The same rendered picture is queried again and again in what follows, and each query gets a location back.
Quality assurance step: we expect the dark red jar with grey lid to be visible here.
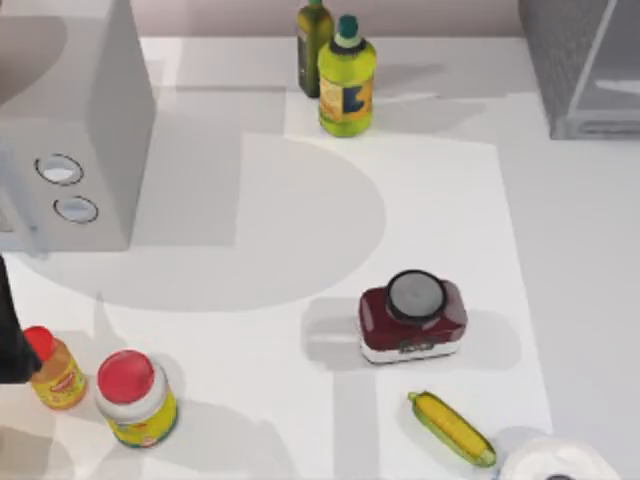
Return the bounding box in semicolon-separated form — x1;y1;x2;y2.
357;269;470;366

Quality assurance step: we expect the yellow-green bottle with teal cap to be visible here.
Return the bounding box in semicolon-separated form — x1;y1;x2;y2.
318;14;377;138

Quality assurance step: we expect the dark olive oil bottle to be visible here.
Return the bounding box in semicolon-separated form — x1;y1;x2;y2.
296;0;335;99

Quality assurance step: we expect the yellow corn cob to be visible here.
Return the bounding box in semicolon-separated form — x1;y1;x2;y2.
407;390;498;470

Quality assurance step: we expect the white jar with red lid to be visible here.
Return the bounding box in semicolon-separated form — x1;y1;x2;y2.
94;349;179;449

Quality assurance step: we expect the round microwave knob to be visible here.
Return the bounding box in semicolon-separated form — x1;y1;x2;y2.
52;195;100;225
34;153;85;187

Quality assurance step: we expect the pale microwave oven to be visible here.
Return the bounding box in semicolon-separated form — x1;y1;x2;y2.
0;0;156;259

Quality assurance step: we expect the orange bottle with red cap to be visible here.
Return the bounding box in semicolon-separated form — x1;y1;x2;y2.
23;325;88;411

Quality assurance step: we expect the white paper towel roll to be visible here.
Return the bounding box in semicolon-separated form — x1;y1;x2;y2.
499;433;621;480

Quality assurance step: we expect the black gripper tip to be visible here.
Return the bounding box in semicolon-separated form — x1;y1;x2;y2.
0;255;42;385

